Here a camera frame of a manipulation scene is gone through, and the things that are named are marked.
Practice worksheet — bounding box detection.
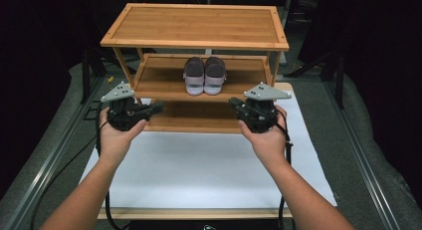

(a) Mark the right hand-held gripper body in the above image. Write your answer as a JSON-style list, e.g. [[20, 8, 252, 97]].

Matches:
[[242, 82, 294, 134]]

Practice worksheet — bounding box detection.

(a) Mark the black floor cable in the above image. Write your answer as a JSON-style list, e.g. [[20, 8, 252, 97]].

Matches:
[[29, 136, 101, 230]]

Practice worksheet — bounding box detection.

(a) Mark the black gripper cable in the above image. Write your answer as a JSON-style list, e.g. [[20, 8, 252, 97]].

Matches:
[[95, 101, 124, 230], [274, 109, 296, 230]]

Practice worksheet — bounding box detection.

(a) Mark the wooden three-tier shoe rack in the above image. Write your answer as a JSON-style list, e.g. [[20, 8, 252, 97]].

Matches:
[[100, 3, 290, 135]]

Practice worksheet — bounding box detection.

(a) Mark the black metal stand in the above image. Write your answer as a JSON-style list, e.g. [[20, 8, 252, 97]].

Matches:
[[333, 45, 346, 109], [81, 45, 93, 105]]

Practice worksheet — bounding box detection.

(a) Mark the person's left hand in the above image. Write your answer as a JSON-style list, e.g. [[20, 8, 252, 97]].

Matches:
[[98, 106, 149, 166]]

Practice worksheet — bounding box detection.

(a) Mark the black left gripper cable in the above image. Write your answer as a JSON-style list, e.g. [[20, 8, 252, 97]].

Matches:
[[95, 101, 124, 230]]

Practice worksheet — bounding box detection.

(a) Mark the person's right hand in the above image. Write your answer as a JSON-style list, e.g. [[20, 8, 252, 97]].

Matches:
[[237, 105, 291, 169]]

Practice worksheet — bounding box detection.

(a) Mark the black device at table edge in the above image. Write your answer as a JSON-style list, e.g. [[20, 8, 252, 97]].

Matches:
[[127, 218, 282, 230]]

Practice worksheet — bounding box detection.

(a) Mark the pink child sandal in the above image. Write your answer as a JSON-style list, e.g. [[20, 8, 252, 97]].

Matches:
[[203, 56, 228, 97], [182, 56, 206, 97]]

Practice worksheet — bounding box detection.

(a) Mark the white table mat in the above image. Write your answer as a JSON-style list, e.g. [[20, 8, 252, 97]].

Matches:
[[79, 90, 338, 210]]

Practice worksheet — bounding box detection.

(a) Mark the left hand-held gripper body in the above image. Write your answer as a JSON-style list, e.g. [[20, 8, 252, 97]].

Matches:
[[100, 81, 147, 131]]

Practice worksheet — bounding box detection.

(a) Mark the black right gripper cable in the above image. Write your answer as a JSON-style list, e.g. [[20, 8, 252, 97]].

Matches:
[[274, 109, 296, 230]]

